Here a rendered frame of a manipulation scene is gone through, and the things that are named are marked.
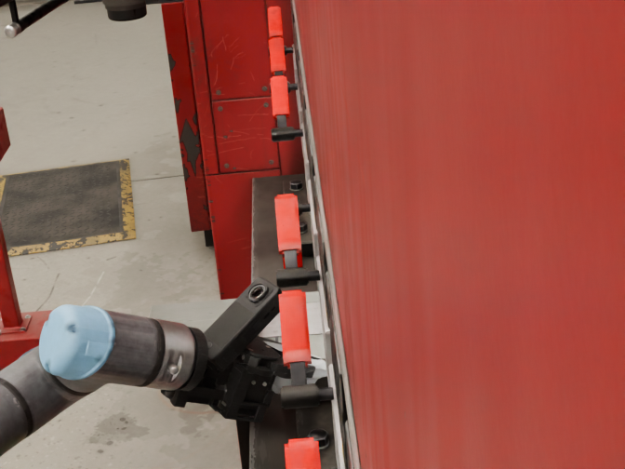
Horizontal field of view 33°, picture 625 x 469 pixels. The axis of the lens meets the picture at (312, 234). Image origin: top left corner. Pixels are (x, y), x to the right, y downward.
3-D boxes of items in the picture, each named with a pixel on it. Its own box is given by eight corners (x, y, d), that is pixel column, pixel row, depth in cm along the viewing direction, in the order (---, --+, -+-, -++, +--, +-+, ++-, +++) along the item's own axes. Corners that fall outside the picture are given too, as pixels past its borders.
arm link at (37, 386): (-36, 392, 115) (9, 362, 107) (39, 343, 123) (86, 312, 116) (5, 451, 115) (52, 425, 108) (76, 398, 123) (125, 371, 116)
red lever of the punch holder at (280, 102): (266, 73, 139) (271, 138, 135) (297, 71, 139) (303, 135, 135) (267, 81, 140) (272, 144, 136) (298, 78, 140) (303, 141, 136)
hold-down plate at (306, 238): (283, 194, 215) (282, 180, 214) (309, 191, 215) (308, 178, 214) (286, 259, 188) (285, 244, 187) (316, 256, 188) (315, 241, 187)
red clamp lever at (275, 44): (265, 35, 157) (270, 90, 153) (292, 33, 157) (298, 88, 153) (266, 42, 158) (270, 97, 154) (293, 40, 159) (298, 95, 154)
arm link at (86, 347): (33, 316, 111) (72, 288, 106) (123, 331, 118) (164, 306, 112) (32, 388, 108) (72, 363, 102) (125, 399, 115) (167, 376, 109)
